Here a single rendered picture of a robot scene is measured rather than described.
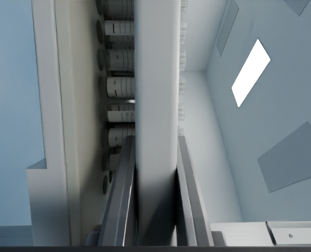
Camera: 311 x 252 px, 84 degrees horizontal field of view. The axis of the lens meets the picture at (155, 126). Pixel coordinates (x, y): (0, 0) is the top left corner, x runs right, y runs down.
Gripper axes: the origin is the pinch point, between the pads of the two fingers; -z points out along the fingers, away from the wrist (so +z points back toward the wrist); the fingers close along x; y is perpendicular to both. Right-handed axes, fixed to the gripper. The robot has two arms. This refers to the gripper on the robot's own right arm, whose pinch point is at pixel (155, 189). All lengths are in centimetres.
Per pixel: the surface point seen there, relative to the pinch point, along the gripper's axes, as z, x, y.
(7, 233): -9.3, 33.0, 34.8
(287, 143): -160, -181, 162
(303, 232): -9.5, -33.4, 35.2
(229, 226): -11.0, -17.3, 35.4
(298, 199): -102, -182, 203
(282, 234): -9.2, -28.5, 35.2
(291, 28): -255, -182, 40
